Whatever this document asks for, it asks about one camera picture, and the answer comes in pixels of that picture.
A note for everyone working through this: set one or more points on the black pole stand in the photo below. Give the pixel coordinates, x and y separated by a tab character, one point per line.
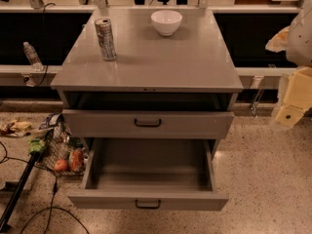
4	226

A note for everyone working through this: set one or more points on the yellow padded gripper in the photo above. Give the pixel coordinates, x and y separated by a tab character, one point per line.
300	44

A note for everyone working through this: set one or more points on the wire basket with food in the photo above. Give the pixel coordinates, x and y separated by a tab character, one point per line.
59	144

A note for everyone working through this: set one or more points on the grey drawer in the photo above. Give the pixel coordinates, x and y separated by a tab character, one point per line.
149	174
144	124

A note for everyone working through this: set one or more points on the clear plastic water bottle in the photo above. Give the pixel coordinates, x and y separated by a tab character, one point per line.
33	57

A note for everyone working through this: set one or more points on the orange snack bag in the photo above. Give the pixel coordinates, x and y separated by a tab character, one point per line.
76	160

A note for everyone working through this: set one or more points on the grey top drawer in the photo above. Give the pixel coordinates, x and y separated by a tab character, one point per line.
144	124

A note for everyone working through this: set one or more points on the green sponge on pole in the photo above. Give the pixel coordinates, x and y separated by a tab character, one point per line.
37	145

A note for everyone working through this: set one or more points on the silver drink can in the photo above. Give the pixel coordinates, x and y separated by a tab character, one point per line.
105	38

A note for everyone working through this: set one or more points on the red apple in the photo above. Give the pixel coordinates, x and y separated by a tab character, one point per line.
61	165

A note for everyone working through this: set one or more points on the white ceramic bowl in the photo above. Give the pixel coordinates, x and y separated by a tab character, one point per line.
166	22

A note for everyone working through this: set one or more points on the crumpled snack wrappers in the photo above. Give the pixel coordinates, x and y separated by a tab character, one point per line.
15	128

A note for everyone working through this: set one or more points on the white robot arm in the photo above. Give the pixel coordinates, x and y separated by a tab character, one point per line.
303	21

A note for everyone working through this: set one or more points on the metal wall bracket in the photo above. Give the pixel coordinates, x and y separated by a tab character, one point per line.
256	85

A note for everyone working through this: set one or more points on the grey drawer cabinet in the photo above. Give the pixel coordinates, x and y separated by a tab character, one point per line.
189	71

